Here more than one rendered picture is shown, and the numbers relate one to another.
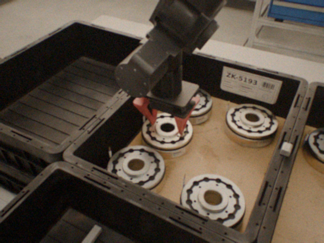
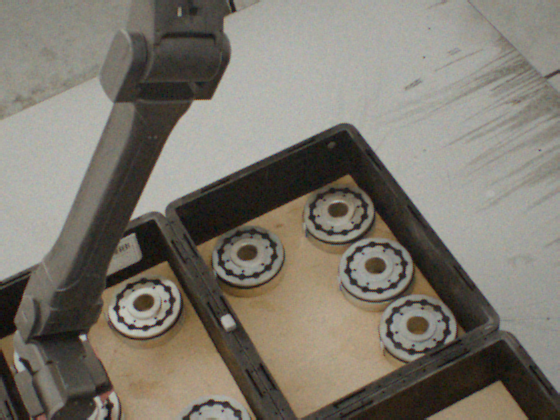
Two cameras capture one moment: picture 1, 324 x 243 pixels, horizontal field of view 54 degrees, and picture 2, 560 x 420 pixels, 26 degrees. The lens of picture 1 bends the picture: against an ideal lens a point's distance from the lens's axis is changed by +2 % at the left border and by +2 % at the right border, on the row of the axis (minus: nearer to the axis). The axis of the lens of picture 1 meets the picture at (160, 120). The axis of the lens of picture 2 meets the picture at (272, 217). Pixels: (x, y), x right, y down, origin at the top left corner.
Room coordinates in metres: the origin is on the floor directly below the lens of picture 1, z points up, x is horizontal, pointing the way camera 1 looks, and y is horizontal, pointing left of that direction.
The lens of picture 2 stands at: (-0.29, 0.36, 2.23)
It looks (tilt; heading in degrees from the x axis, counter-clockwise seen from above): 53 degrees down; 313
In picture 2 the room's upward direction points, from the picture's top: 10 degrees counter-clockwise
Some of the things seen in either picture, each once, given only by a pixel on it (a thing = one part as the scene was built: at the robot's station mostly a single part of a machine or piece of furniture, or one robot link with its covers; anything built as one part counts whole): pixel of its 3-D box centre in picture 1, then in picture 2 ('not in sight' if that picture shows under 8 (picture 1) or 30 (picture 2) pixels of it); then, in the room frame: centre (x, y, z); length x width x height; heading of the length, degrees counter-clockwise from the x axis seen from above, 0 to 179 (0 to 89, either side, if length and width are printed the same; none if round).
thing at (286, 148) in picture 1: (286, 149); (228, 322); (0.33, -0.19, 0.94); 0.02 x 0.01 x 0.01; 151
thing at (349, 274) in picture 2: not in sight; (376, 268); (0.24, -0.40, 0.86); 0.10 x 0.10 x 0.01
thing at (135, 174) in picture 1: (135, 165); not in sight; (0.36, 0.04, 0.86); 0.05 x 0.05 x 0.01
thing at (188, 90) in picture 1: (165, 79); (56, 370); (0.45, -0.01, 0.98); 0.10 x 0.07 x 0.07; 61
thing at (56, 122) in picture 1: (74, 92); not in sight; (0.57, 0.19, 0.87); 0.40 x 0.30 x 0.11; 151
